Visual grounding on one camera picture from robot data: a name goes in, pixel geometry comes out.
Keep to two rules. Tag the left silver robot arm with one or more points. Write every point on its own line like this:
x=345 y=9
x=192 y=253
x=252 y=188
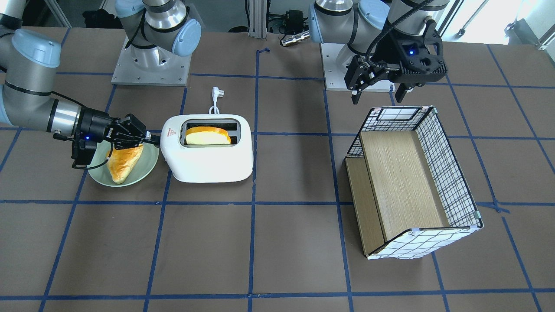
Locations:
x=360 y=25

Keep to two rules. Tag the toast slice in toaster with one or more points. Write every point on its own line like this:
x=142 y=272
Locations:
x=207 y=135

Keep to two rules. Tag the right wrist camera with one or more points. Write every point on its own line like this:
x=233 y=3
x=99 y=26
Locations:
x=83 y=151

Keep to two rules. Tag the silver flashlight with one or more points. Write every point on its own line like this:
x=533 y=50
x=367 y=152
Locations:
x=289 y=40

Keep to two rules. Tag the wire basket with wooden shelf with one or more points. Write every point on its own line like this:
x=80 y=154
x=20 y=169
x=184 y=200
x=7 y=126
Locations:
x=409 y=192

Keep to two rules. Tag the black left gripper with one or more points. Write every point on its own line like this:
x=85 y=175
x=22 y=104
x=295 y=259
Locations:
x=390 y=51

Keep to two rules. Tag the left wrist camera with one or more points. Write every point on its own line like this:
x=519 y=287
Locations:
x=413 y=54

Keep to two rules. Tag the light green plate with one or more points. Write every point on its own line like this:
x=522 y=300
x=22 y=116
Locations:
x=143 y=167

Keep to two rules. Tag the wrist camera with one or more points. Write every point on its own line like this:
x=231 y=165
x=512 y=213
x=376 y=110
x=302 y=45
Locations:
x=413 y=54
x=83 y=151

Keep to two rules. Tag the yellow bread piece on plate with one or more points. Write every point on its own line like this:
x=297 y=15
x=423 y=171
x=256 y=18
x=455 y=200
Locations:
x=121 y=162

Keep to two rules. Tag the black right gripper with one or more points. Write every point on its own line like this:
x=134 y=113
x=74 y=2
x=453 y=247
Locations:
x=93 y=125

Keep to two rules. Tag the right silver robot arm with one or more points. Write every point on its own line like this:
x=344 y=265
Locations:
x=31 y=59

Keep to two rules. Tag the aluminium frame post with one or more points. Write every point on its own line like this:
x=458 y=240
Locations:
x=257 y=18

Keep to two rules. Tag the white two-slot toaster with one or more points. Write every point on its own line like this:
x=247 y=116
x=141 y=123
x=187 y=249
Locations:
x=208 y=163

